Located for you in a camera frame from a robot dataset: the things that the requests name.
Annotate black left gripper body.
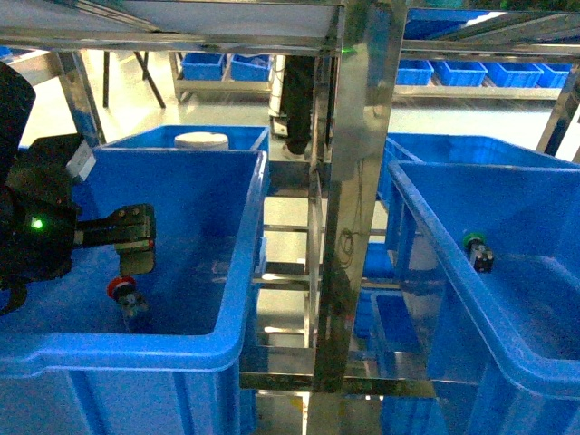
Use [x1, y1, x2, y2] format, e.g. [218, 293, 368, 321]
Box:
[1, 135, 96, 288]

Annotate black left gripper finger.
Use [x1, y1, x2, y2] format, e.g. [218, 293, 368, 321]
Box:
[75, 204, 156, 276]

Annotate red mushroom push button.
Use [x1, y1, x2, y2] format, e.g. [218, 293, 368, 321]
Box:
[106, 275, 150, 321]

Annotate green mushroom push button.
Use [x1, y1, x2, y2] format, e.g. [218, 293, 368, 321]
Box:
[462, 232, 495, 273]

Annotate white round jar lid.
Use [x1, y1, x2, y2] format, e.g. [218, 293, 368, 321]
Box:
[174, 131, 229, 150]

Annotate large blue container left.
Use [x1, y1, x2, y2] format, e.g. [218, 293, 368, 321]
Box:
[1, 148, 268, 434]

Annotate large blue container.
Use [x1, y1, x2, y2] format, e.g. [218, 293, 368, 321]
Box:
[388, 161, 579, 434]
[1, 148, 268, 434]

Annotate blue bin behind left container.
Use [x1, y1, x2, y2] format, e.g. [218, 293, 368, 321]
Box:
[106, 125, 270, 151]

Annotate blue bin behind container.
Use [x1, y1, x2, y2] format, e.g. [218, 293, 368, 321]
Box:
[377, 132, 579, 205]
[106, 125, 270, 151]

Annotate person in green shirt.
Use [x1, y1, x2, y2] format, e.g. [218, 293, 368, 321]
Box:
[282, 55, 314, 160]

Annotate blue bin behind right container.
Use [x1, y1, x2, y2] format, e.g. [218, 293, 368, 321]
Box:
[377, 132, 579, 205]

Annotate large blue container right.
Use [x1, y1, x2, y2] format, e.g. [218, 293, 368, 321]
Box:
[388, 161, 579, 434]

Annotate steel rack upright frame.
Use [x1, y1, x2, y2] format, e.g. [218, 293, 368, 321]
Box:
[1, 1, 579, 434]

